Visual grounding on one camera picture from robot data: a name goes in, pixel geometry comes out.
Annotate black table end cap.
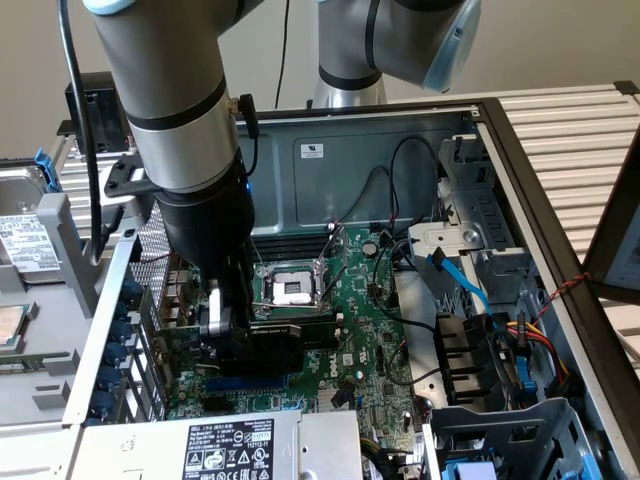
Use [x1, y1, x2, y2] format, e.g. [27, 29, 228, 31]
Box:
[613, 79, 640, 109]

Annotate thick black camera cable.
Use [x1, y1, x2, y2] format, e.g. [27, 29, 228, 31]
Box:
[57, 0, 125, 266]

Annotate thin black wire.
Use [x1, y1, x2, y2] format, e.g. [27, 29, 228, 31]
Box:
[372, 238, 437, 334]
[388, 134, 442, 236]
[344, 165, 392, 224]

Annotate grey power supply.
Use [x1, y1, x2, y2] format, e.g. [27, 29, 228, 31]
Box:
[64, 409, 364, 480]

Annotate hard disk with blue bracket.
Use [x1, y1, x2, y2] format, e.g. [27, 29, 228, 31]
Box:
[0, 147, 69, 286]

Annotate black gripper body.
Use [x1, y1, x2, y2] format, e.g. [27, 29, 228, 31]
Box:
[153, 160, 257, 346]

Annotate grey open PC case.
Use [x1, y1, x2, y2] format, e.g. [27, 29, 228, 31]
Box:
[62, 96, 640, 480]

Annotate small finned chipset heatsink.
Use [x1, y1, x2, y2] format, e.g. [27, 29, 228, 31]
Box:
[317, 387, 351, 412]

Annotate black angled connector cable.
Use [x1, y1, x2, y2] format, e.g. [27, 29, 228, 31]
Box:
[227, 93, 260, 176]

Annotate yellow black wire bundle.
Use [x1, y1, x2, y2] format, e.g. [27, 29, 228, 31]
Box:
[360, 435, 426, 469]

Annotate black box device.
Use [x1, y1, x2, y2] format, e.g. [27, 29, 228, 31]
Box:
[56, 71, 134, 154]

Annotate multicolour disk power wire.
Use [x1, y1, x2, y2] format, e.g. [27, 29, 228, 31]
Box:
[492, 309, 574, 399]

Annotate blue expansion slot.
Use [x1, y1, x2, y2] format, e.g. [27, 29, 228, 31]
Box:
[207, 377, 289, 394]

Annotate blue wire with blue plug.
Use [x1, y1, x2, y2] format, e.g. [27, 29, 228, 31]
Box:
[513, 349, 537, 397]

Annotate blue plastic disk carrier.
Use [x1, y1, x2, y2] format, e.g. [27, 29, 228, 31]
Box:
[442, 458, 501, 480]

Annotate thin metal locking lever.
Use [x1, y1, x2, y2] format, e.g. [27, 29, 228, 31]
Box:
[251, 237, 269, 275]
[322, 264, 349, 314]

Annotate silver metal disk bay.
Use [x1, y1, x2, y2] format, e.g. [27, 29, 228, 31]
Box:
[407, 134, 539, 321]

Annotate grey metal disk bay cage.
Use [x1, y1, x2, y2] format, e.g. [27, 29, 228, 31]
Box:
[422, 397, 609, 480]

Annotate green motherboard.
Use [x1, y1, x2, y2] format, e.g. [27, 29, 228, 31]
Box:
[158, 227, 417, 449]

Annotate silver CPU chip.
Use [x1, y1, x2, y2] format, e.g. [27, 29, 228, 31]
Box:
[0, 302, 29, 349]

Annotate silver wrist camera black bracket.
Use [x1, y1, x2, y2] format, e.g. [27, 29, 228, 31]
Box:
[103, 152, 157, 226]

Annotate metal socket cover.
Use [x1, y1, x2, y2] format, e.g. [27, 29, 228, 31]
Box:
[315, 223, 350, 274]

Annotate black green graphics card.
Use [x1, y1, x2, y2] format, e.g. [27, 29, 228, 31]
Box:
[149, 315, 304, 377]

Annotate black plastic fan shroud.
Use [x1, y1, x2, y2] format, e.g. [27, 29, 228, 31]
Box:
[432, 312, 507, 407]

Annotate green RAM stick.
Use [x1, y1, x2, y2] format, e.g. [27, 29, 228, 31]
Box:
[298, 319, 338, 350]
[0, 352, 71, 376]

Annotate red black twisted wire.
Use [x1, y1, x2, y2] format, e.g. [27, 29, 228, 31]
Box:
[532, 272, 594, 326]
[138, 251, 201, 321]

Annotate blue flat SATA wire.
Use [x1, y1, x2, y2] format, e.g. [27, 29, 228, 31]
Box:
[427, 247, 501, 329]

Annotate dark framed side panel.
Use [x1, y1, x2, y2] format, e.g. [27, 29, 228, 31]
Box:
[582, 132, 640, 301]

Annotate CPU socket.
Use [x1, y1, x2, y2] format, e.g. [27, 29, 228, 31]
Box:
[249, 259, 335, 320]

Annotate grey plastic parts rack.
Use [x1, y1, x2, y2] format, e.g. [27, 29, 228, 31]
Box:
[0, 192, 134, 426]

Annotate thin black hanging cable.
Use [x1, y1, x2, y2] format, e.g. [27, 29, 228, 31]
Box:
[274, 0, 293, 109]

